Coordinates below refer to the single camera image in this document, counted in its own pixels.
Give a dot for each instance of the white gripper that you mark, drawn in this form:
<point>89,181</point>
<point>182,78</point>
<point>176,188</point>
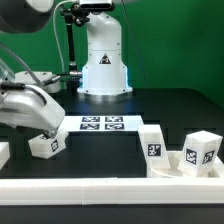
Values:
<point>23,104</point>

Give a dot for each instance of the white round stool seat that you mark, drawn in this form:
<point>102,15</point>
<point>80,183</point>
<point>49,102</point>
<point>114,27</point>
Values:
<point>173,171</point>

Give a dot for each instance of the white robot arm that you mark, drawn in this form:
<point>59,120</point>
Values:
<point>104,74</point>

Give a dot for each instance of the white left fence bar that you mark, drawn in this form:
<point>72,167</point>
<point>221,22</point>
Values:
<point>4,153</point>

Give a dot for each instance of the white fence bar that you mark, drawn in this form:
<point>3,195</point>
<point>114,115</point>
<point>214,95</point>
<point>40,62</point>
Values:
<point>218,169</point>
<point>114,191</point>
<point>4,153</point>

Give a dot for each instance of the white front fence bar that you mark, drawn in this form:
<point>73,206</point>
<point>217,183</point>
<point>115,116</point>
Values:
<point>114,191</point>

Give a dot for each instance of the white right fence bar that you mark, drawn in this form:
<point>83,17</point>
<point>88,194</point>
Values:
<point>218,169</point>

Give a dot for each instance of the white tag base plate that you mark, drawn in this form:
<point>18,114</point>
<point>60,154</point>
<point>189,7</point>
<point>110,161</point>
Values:
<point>102,123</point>

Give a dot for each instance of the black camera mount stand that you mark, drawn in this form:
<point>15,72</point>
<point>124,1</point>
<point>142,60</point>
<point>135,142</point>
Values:
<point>71,40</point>

